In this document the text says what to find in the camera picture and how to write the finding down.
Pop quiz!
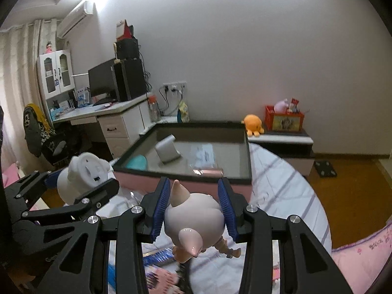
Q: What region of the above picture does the white pig-shaped toy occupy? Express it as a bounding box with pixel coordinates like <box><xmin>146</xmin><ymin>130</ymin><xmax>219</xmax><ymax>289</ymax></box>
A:
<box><xmin>57</xmin><ymin>152</ymin><xmax>114</xmax><ymax>204</ymax></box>

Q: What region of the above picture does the big-headed pink doll figure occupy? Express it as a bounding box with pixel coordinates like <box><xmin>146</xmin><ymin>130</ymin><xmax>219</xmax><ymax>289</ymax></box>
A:
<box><xmin>164</xmin><ymin>180</ymin><xmax>242</xmax><ymax>264</ymax></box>

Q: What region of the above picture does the black power cable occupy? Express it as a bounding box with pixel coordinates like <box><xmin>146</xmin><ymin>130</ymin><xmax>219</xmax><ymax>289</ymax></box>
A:
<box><xmin>159</xmin><ymin>86</ymin><xmax>184</xmax><ymax>117</ymax></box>

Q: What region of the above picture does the white nightstand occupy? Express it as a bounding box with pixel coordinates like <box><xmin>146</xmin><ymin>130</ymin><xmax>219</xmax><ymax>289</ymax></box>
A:
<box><xmin>138</xmin><ymin>116</ymin><xmax>180</xmax><ymax>137</ymax></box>

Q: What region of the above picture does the red white paper bag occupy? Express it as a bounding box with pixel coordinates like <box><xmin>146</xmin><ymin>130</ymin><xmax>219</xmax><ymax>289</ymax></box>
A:
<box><xmin>116</xmin><ymin>20</ymin><xmax>134</xmax><ymax>41</ymax></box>

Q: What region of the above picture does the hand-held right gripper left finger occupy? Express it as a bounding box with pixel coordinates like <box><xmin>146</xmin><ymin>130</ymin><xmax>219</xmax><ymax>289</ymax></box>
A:
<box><xmin>37</xmin><ymin>177</ymin><xmax>171</xmax><ymax>294</ymax></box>

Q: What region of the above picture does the white power adapter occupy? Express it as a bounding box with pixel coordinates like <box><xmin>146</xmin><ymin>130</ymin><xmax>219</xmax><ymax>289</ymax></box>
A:
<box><xmin>155</xmin><ymin>135</ymin><xmax>181</xmax><ymax>164</ymax></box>

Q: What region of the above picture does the striped white tablecloth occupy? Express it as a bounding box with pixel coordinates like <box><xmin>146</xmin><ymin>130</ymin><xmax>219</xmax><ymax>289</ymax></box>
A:
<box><xmin>101</xmin><ymin>142</ymin><xmax>333</xmax><ymax>294</ymax></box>

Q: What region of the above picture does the blue white box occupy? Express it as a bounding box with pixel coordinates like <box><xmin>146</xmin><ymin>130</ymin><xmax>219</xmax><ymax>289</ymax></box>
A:
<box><xmin>76</xmin><ymin>88</ymin><xmax>90</xmax><ymax>108</ymax></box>

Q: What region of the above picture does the pink quilt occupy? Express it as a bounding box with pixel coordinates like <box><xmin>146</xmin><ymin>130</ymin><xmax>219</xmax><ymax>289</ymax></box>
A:
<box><xmin>332</xmin><ymin>217</ymin><xmax>392</xmax><ymax>294</ymax></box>

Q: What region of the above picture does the black floor scale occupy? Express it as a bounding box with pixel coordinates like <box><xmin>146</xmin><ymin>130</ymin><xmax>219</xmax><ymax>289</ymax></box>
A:
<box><xmin>314</xmin><ymin>160</ymin><xmax>337</xmax><ymax>178</ymax></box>

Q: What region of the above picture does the orange octopus plush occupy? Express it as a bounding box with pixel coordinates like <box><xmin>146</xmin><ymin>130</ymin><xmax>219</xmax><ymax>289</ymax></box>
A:
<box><xmin>243</xmin><ymin>114</ymin><xmax>264</xmax><ymax>137</ymax></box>

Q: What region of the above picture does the white glass-door cabinet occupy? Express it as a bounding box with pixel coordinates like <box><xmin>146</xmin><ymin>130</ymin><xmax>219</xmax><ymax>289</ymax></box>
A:
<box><xmin>37</xmin><ymin>49</ymin><xmax>75</xmax><ymax>111</ymax></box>

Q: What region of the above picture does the clear bottle with orange cap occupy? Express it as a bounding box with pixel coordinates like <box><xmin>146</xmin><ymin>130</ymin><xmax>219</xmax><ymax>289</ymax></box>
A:
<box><xmin>148</xmin><ymin>96</ymin><xmax>160</xmax><ymax>122</ymax></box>

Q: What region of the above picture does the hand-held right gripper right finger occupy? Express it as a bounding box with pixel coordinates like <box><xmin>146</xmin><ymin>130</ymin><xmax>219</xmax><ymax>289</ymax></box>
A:
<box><xmin>218</xmin><ymin>178</ymin><xmax>353</xmax><ymax>294</ymax></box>

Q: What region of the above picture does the black computer monitor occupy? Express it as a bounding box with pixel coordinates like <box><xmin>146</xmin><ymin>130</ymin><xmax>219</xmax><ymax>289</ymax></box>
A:
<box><xmin>88</xmin><ymin>58</ymin><xmax>120</xmax><ymax>98</ymax></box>

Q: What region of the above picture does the black yellow patterned jacket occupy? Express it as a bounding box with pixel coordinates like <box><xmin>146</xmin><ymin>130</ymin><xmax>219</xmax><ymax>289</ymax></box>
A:
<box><xmin>24</xmin><ymin>103</ymin><xmax>62</xmax><ymax>160</ymax></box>

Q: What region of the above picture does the clear plastic box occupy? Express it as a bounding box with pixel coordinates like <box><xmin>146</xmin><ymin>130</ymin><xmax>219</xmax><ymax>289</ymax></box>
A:
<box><xmin>188</xmin><ymin>144</ymin><xmax>216</xmax><ymax>167</ymax></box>

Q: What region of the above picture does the white air conditioner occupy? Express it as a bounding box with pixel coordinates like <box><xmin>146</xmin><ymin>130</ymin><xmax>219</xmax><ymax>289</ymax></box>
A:
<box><xmin>58</xmin><ymin>0</ymin><xmax>95</xmax><ymax>37</ymax></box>

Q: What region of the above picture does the low white black cabinet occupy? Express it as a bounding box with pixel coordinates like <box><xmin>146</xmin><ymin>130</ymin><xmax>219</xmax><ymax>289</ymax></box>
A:
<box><xmin>247</xmin><ymin>127</ymin><xmax>315</xmax><ymax>176</ymax></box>

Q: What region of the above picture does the yellow blue snack bag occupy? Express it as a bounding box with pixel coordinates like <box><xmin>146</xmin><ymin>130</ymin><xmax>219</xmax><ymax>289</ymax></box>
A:
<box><xmin>178</xmin><ymin>100</ymin><xmax>190</xmax><ymax>123</ymax></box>

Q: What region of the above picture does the cream curtain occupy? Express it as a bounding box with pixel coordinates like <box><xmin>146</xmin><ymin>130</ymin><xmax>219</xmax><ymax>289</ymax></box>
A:
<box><xmin>0</xmin><ymin>20</ymin><xmax>59</xmax><ymax>172</ymax></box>

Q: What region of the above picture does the blue toothbrush package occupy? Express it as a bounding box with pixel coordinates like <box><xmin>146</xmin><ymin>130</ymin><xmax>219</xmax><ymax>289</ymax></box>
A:
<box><xmin>142</xmin><ymin>248</ymin><xmax>175</xmax><ymax>267</ymax></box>

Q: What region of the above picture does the pink bedding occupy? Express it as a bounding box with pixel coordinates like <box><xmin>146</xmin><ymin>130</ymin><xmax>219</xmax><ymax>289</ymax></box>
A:
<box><xmin>1</xmin><ymin>164</ymin><xmax>22</xmax><ymax>187</ymax></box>

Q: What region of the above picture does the pink purple block toy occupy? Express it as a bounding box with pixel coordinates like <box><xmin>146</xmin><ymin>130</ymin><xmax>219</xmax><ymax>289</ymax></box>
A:
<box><xmin>145</xmin><ymin>266</ymin><xmax>181</xmax><ymax>291</ymax></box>

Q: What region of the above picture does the black office chair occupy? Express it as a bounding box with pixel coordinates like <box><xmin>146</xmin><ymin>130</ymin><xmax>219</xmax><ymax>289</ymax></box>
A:
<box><xmin>40</xmin><ymin>135</ymin><xmax>83</xmax><ymax>169</ymax></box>

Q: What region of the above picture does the pink storage box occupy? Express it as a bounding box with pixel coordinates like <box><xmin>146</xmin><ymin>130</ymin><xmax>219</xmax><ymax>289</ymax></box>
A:
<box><xmin>112</xmin><ymin>121</ymin><xmax>253</xmax><ymax>203</ymax></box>

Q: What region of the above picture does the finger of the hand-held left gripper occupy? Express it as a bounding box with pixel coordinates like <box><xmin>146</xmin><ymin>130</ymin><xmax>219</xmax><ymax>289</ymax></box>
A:
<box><xmin>21</xmin><ymin>178</ymin><xmax>120</xmax><ymax>225</ymax></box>
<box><xmin>4</xmin><ymin>171</ymin><xmax>59</xmax><ymax>213</ymax></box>

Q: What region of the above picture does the white desk with drawers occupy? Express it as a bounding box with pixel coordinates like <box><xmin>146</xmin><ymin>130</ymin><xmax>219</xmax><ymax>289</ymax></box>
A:
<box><xmin>50</xmin><ymin>93</ymin><xmax>154</xmax><ymax>160</ymax></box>

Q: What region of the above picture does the red toy crate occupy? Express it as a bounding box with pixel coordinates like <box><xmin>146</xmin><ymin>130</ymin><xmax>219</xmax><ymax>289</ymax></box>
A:
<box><xmin>265</xmin><ymin>105</ymin><xmax>305</xmax><ymax>133</ymax></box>

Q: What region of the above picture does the teal rounded object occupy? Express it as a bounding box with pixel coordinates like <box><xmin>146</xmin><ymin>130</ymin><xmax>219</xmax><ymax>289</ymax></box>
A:
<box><xmin>125</xmin><ymin>156</ymin><xmax>147</xmax><ymax>170</ymax></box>

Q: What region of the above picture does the black computer tower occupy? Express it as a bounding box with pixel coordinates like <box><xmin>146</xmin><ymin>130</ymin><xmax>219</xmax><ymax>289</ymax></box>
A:
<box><xmin>114</xmin><ymin>58</ymin><xmax>147</xmax><ymax>101</ymax></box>

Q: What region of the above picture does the rose gold metal case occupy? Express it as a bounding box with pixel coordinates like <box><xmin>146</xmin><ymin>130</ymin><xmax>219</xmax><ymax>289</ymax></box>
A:
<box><xmin>192</xmin><ymin>168</ymin><xmax>222</xmax><ymax>177</ymax></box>

